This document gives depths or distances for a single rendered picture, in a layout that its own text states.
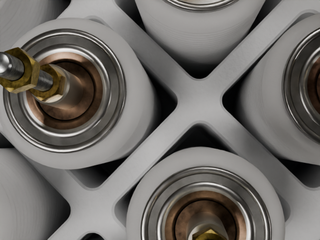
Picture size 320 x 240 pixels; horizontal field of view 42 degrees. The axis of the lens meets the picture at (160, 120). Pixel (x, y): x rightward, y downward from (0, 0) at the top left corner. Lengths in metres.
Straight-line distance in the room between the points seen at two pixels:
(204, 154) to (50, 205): 0.15
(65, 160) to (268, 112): 0.13
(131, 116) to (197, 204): 0.07
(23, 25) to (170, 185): 0.16
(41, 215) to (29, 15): 0.15
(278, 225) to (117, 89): 0.12
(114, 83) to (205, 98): 0.09
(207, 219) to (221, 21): 0.12
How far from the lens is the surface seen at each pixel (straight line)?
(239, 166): 0.25
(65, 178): 0.33
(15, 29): 0.33
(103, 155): 0.26
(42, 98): 0.22
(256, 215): 0.25
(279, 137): 0.26
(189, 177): 0.25
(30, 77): 0.19
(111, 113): 0.25
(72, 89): 0.24
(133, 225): 0.26
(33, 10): 0.33
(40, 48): 0.27
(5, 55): 0.18
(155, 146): 0.32
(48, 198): 0.35
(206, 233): 0.21
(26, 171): 0.33
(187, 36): 0.28
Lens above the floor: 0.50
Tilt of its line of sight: 85 degrees down
